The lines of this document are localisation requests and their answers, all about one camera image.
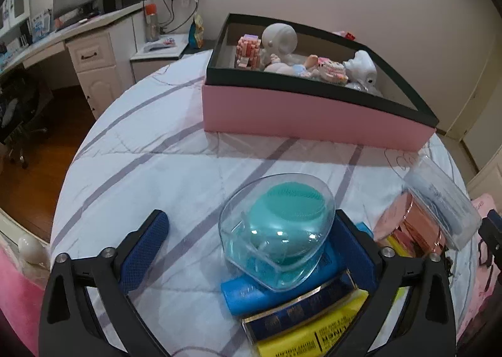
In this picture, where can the flat pink block figure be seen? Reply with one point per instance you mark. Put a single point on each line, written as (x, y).
(332, 71)

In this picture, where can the blue white carton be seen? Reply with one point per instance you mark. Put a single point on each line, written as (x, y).
(41, 27)

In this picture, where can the tall pink block figure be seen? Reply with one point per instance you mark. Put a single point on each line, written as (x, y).
(249, 51)

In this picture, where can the blue tube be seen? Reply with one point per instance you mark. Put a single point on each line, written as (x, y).
(243, 298)

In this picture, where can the cream wardrobe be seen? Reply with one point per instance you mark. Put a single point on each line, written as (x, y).
(486, 176)

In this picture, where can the rose gold cylinder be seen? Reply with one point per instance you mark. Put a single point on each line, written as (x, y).
(392, 219)

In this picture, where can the white bedpost knob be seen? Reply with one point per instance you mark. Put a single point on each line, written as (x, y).
(31, 249)

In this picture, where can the clear case with teal brush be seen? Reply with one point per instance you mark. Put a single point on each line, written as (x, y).
(282, 215)

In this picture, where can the dark blue gold box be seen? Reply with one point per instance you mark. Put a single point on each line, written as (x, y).
(294, 315)

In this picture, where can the white hutch cabinet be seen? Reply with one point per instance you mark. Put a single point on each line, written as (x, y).
(17, 0)

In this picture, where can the white papers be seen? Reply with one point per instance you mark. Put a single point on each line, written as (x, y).
(157, 47)

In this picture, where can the white nightstand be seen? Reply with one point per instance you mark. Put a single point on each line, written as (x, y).
(157, 62)

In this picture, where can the orange-capped bottle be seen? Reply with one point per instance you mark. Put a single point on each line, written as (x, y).
(151, 23)

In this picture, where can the blue yellow snack bag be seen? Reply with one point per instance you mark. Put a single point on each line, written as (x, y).
(197, 31)

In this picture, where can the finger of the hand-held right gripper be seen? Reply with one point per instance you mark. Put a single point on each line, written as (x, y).
(495, 223)

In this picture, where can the white desk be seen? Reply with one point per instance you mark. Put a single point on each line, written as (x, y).
(98, 25)

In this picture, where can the pink blanket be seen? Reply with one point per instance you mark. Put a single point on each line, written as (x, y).
(476, 321)

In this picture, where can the round white figurine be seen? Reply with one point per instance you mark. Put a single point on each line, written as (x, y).
(279, 41)

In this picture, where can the baby doll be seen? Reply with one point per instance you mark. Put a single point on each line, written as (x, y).
(282, 66)

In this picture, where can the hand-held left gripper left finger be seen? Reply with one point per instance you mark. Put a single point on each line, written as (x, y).
(145, 251)

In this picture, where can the black office chair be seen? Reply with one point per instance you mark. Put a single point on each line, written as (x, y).
(15, 113)

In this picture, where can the yellow highlighter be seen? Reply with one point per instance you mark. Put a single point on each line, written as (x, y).
(306, 341)

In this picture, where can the clear plastic box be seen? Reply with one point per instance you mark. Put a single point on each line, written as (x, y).
(443, 200)

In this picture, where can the pink bed cover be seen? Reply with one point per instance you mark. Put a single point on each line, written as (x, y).
(19, 302)

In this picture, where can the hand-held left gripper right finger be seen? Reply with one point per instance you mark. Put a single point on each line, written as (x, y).
(359, 259)

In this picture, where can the pink box with black rim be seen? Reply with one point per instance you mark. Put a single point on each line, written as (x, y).
(294, 113)

